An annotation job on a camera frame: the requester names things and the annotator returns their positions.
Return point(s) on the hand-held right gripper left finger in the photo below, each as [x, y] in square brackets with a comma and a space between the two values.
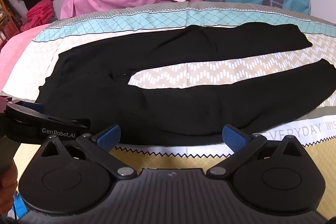
[106, 134]

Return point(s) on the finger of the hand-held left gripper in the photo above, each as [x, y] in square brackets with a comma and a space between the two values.
[84, 127]
[35, 108]

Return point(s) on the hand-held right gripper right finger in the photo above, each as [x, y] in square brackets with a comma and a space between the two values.
[233, 136]

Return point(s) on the black pants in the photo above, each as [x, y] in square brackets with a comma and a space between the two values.
[183, 108]

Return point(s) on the person's left hand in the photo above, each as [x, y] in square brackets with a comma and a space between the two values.
[8, 182]

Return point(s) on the patterned bedsheet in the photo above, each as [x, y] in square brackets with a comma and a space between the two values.
[197, 71]

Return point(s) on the wooden shelf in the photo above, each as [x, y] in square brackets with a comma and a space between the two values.
[8, 22]

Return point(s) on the stack of red clothes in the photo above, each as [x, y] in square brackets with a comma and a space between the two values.
[39, 15]

